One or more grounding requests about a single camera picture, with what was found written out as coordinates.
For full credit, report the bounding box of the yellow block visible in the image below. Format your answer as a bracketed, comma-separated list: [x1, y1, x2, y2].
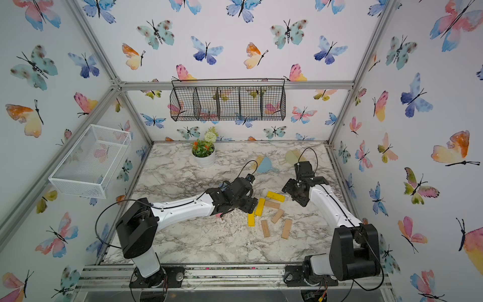
[248, 213, 255, 227]
[255, 198, 265, 216]
[267, 191, 286, 203]

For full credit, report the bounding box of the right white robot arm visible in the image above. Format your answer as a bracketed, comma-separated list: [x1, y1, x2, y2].
[283, 161, 382, 286]

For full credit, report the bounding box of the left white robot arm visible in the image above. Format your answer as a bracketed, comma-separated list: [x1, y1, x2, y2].
[116, 174, 258, 289]

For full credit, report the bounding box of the wooden block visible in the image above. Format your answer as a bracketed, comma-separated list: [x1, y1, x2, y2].
[280, 219, 293, 240]
[260, 220, 270, 238]
[271, 209, 284, 224]
[264, 200, 280, 209]

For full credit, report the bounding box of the white pot with plant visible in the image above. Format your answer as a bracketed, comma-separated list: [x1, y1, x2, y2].
[191, 127, 219, 168]

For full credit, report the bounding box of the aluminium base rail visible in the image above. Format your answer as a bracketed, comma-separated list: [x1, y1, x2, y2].
[76, 262, 382, 292]

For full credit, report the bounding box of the black wire wall basket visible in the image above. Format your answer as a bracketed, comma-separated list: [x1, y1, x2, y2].
[169, 78, 286, 122]

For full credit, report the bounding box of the white mesh wall basket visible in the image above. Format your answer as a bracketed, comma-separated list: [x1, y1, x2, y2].
[49, 124, 132, 199]

